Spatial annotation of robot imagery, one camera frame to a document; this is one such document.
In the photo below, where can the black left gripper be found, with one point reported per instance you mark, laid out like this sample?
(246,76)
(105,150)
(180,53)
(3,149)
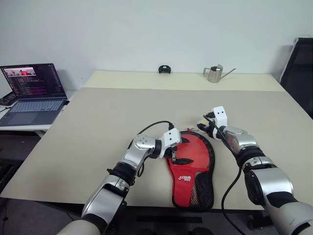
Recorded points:
(174,149)

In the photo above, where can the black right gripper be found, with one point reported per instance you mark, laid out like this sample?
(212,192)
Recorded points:
(211,128)

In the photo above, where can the white yellow plastic tag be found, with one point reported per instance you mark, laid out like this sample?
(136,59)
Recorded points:
(203,121)

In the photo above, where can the red black paddle case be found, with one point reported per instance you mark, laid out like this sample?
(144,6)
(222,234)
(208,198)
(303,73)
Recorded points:
(185,178)

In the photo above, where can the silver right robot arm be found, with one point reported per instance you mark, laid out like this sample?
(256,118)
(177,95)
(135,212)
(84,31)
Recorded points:
(264,181)

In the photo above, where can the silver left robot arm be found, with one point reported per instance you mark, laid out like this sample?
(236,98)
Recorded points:
(132,156)

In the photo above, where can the metal watering can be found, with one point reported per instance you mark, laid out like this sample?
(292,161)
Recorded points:
(214,74)

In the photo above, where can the small black clamp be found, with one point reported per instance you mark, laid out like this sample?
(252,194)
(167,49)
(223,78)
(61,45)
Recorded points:
(164,69)

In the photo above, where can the black office chair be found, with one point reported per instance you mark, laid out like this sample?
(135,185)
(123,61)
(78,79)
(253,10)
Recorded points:
(299,73)

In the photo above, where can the open grey laptop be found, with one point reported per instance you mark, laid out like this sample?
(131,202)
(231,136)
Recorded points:
(34,107)

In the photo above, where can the small black device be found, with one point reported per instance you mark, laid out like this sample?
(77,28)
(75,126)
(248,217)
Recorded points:
(7,99)

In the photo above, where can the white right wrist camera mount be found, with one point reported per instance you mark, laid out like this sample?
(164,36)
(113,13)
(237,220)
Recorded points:
(220,115)

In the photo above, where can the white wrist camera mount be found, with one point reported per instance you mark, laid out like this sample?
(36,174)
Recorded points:
(220,115)
(171,139)

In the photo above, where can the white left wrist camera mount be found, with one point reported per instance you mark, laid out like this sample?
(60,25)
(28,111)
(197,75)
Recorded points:
(171,139)

